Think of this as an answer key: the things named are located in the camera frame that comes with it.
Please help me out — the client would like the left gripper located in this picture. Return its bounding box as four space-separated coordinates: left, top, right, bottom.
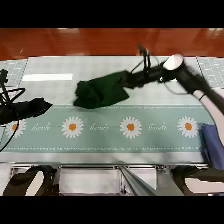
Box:
0 98 38 126

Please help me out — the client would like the green garment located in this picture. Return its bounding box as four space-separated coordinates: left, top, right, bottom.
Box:
72 71 131 110

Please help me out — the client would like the blue garment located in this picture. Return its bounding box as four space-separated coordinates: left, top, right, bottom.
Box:
198 122 224 167

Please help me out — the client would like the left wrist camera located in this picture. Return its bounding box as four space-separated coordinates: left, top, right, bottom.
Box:
0 68 10 88

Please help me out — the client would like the black cable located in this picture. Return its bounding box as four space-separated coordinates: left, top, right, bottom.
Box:
0 86 27 153

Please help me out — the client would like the silver frame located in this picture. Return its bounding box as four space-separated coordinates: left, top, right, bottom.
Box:
0 162 224 197

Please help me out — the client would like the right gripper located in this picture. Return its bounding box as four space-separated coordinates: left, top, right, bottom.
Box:
127 65 167 89

